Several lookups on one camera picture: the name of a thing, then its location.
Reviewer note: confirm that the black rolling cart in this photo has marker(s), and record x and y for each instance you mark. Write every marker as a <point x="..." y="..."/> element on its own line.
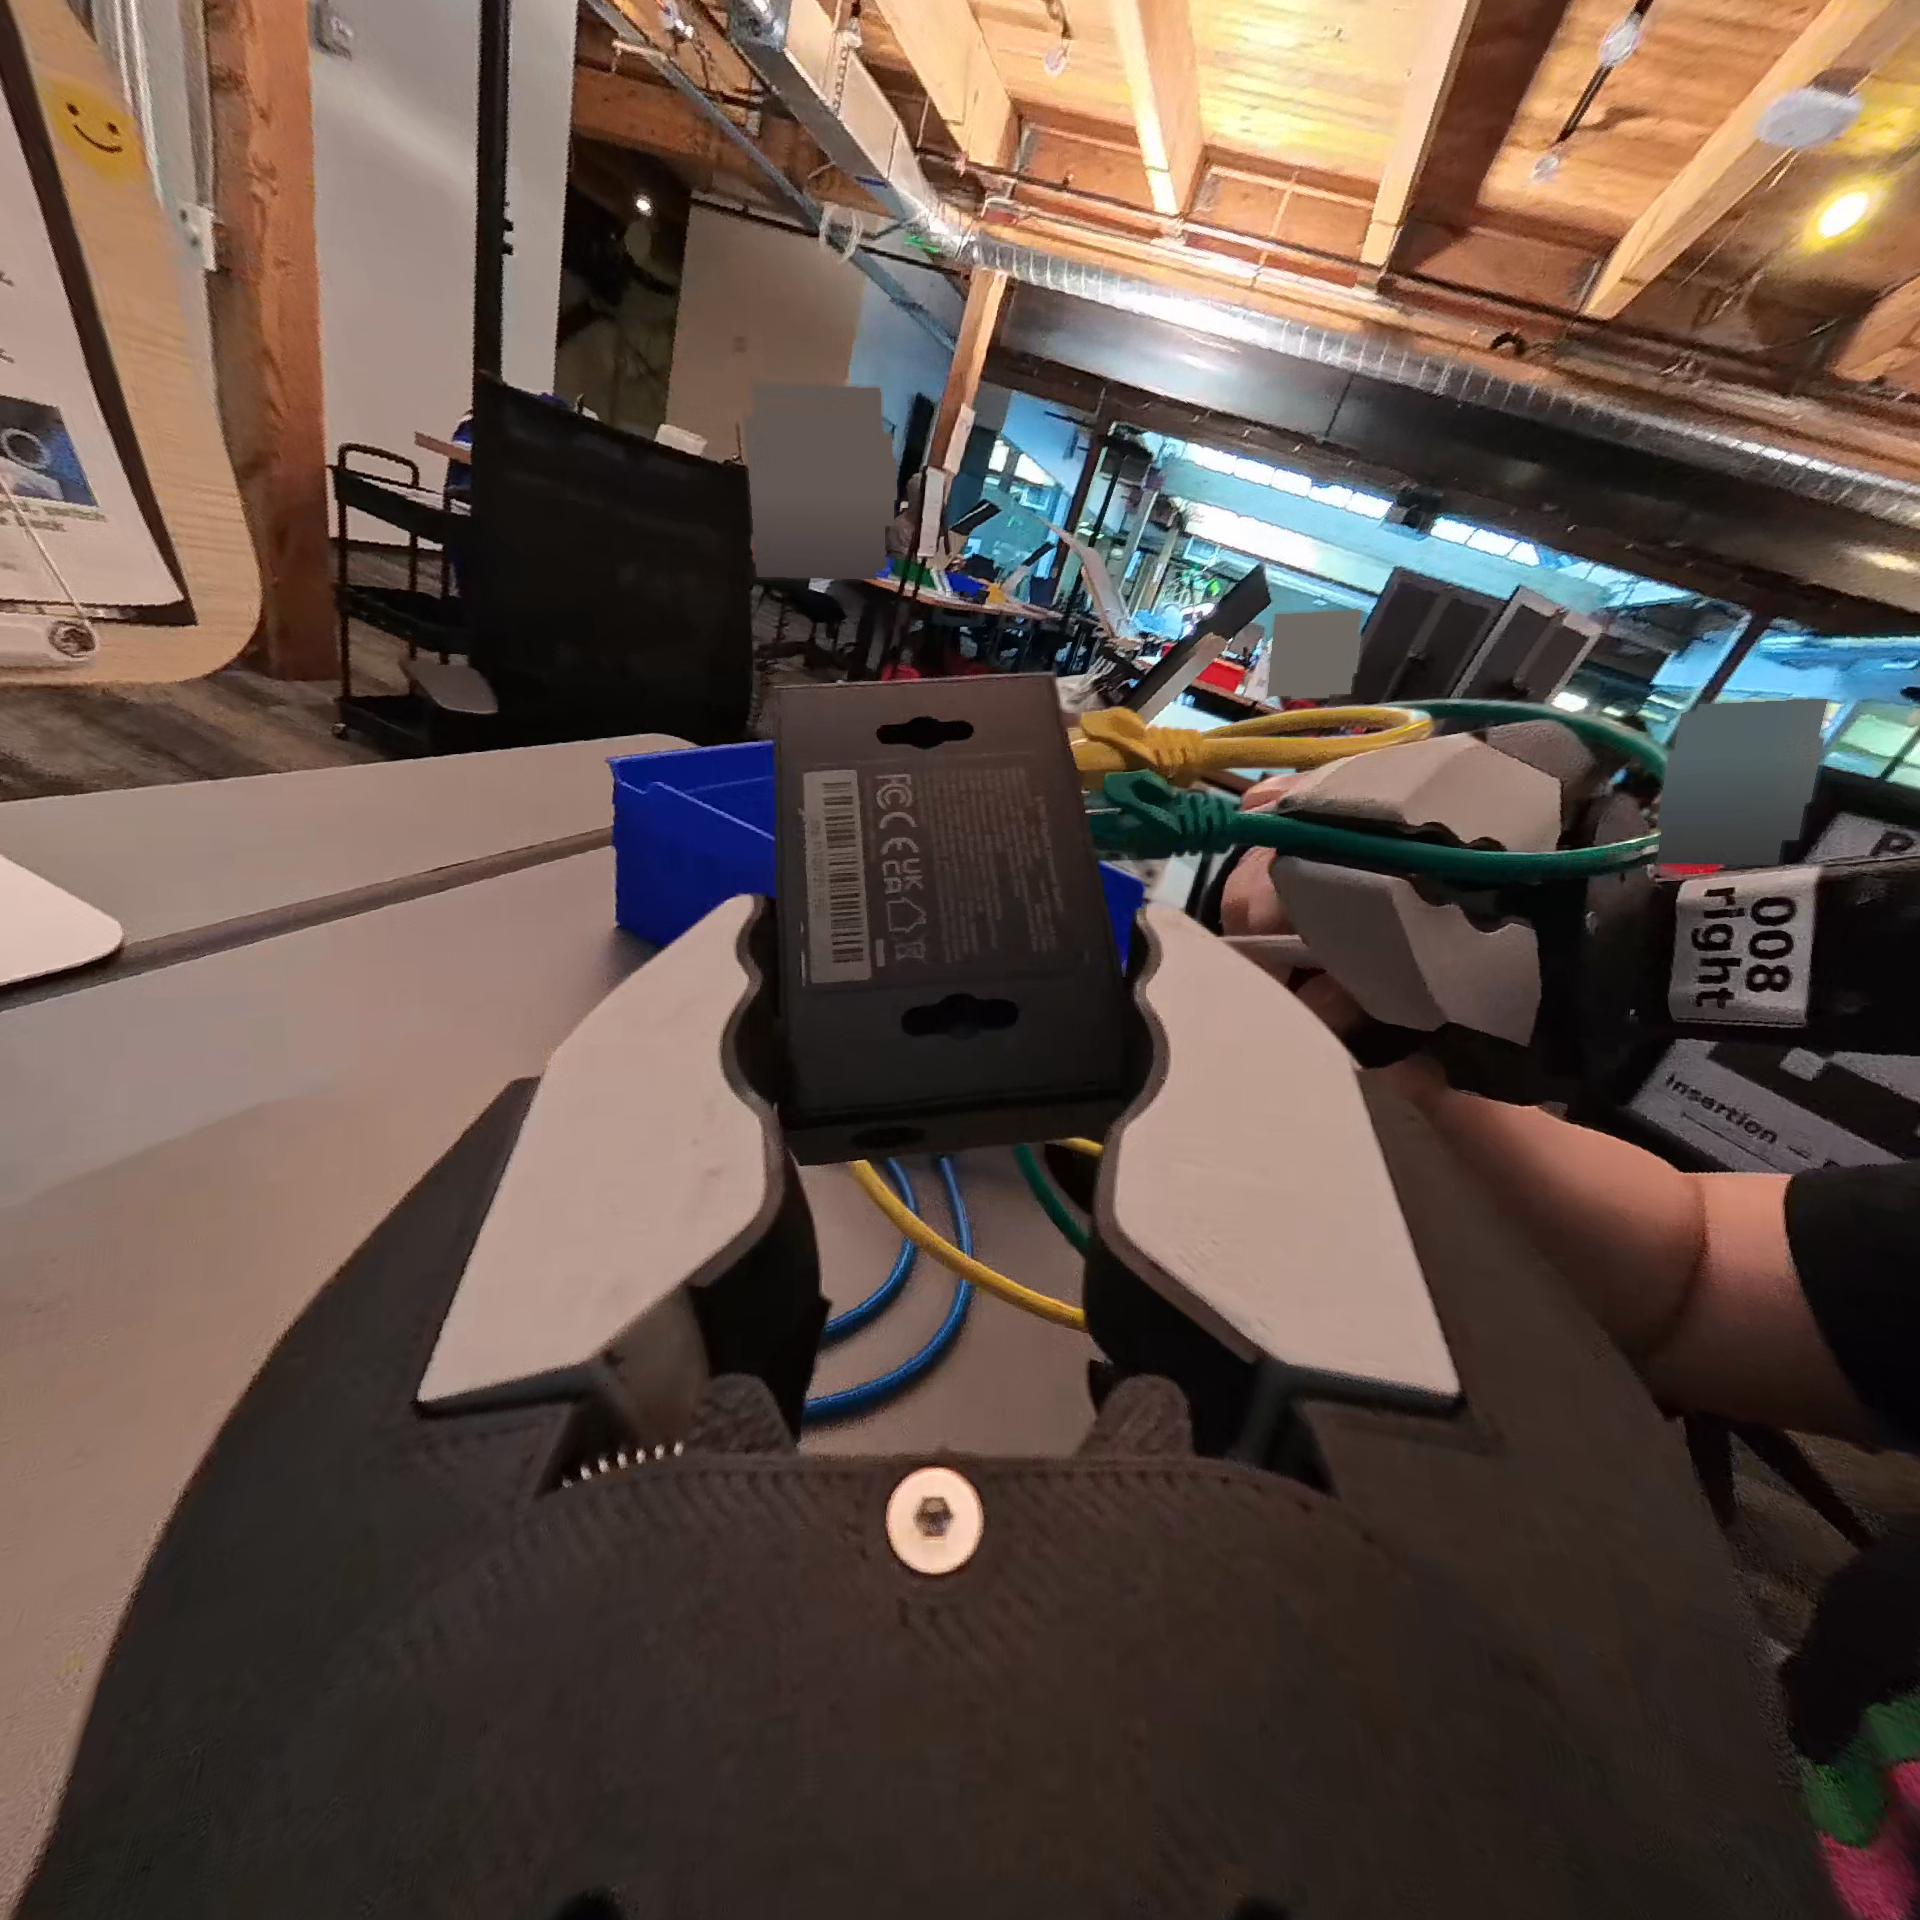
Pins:
<point x="390" y="600"/>

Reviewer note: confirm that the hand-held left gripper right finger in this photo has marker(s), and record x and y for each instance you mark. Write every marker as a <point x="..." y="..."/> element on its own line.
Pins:
<point x="1274" y="1185"/>

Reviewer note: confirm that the wooden post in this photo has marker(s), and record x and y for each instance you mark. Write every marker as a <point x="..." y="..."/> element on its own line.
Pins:
<point x="270" y="300"/>

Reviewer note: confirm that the blue plastic bin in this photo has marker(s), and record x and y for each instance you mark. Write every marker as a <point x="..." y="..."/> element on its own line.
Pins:
<point x="683" y="841"/>

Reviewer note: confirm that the black mesh panel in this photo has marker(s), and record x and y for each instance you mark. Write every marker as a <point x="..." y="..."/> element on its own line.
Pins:
<point x="615" y="571"/>

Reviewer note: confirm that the black ethernet switch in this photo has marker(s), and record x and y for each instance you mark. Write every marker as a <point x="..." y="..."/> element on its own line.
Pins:
<point x="945" y="901"/>

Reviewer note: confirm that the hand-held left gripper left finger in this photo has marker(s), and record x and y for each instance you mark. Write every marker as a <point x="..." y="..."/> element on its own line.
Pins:
<point x="615" y="1171"/>

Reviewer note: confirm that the person's patterned clothing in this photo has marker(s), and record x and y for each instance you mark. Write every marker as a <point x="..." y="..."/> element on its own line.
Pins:
<point x="1860" y="1770"/>

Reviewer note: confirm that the black tilted display board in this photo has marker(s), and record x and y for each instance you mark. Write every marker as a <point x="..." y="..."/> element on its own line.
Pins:
<point x="1214" y="623"/>

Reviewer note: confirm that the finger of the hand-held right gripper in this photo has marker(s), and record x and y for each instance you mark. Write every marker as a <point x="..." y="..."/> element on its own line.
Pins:
<point x="1455" y="794"/>
<point x="1424" y="944"/>

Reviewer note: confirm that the person's right forearm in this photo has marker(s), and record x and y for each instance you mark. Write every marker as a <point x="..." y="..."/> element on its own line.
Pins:
<point x="1621" y="1275"/>

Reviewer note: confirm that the person's right hand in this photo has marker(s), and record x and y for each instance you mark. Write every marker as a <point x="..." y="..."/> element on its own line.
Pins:
<point x="1248" y="908"/>

